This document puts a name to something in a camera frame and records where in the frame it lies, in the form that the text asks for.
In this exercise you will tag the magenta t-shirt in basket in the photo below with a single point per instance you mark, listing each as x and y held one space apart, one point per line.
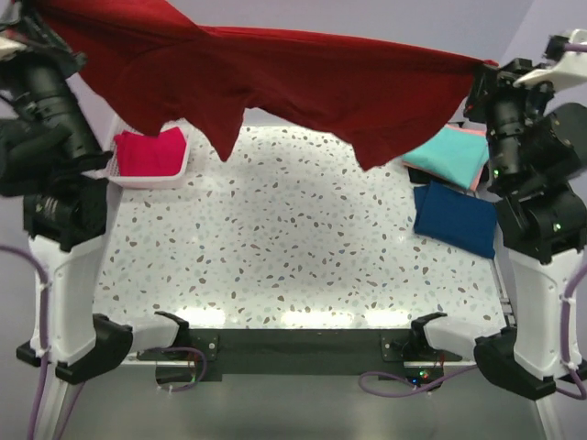
143 156

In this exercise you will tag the white plastic laundry basket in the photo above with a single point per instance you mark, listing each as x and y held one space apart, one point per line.
111 172

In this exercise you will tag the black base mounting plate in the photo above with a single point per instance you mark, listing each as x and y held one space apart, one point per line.
296 352

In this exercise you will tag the pink folded t-shirt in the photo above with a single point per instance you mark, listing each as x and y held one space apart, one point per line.
471 157

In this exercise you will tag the dark red t-shirt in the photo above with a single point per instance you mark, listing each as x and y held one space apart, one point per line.
154 65

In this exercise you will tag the navy blue folded t-shirt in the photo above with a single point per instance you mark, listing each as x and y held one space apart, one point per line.
455 218

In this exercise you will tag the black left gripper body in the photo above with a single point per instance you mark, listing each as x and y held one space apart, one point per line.
40 71

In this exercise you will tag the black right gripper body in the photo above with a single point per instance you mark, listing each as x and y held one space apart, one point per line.
500 102

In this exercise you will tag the teal folded t-shirt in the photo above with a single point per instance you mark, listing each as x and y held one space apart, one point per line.
449 158

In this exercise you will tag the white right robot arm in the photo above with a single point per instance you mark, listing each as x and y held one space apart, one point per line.
533 153

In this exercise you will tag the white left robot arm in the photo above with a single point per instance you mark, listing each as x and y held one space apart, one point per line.
49 154

